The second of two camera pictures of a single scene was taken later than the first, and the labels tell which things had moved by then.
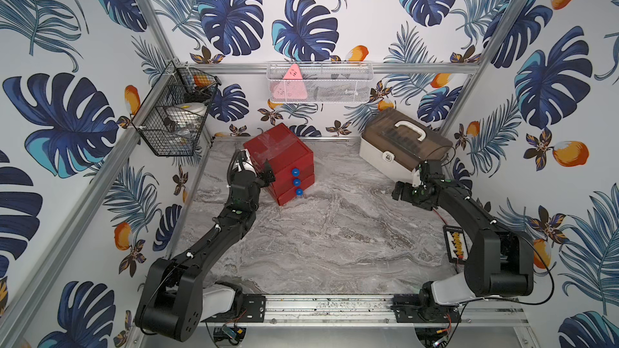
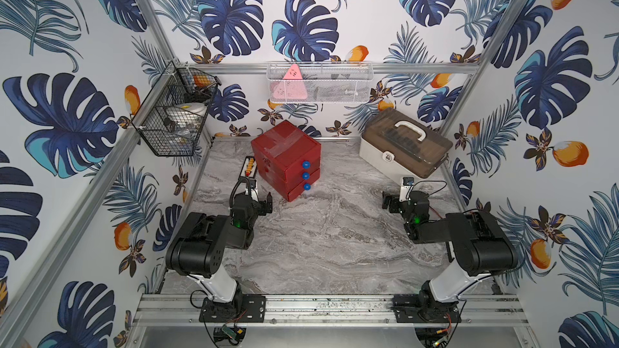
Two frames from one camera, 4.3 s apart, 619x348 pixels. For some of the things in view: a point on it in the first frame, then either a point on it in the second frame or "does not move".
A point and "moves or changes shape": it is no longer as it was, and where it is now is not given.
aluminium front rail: x=371 y=310 does not move
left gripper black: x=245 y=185 to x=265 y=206
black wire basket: x=172 y=118 does not move
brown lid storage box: x=398 y=143 does not move
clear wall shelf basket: x=325 y=82 does not move
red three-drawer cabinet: x=290 y=160 moves or changes shape
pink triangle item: x=292 y=87 does not move
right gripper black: x=425 y=205 to x=394 y=201
